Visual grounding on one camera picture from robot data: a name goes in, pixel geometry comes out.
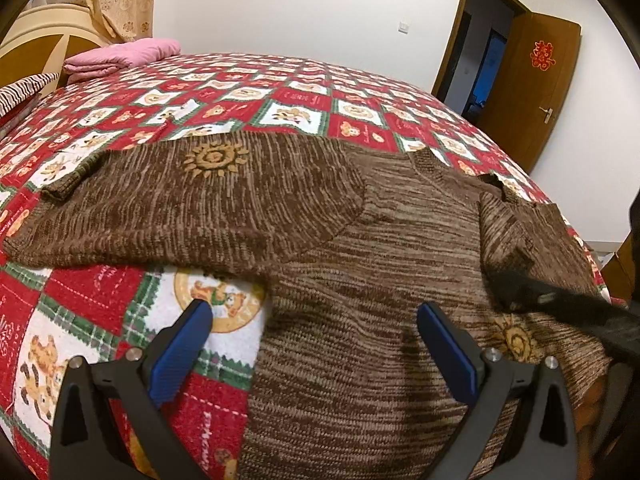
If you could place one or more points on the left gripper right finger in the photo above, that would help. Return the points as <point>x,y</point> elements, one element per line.
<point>541,440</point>

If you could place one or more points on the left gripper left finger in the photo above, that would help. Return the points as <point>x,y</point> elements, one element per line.
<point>85,441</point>

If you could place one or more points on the brown knitted sweater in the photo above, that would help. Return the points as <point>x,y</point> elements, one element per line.
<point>313,256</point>

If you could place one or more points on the red patchwork bear bedspread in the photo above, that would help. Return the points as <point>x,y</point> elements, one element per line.
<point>213,94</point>

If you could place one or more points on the red double happiness decoration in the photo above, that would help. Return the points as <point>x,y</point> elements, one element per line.
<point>541,56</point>

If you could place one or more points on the brown wooden door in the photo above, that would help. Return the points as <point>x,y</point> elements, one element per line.
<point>511,115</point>

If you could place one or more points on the striped pillow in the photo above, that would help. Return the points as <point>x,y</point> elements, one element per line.
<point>17,92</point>

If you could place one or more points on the cream wooden headboard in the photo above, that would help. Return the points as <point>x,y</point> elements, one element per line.
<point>42,38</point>

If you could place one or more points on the metal door handle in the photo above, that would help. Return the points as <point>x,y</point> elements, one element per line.
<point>548,112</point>

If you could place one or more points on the dark door frame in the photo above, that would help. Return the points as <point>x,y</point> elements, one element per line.
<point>474,53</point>

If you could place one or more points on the white wall switch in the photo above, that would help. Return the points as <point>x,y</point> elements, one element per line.
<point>403,26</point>

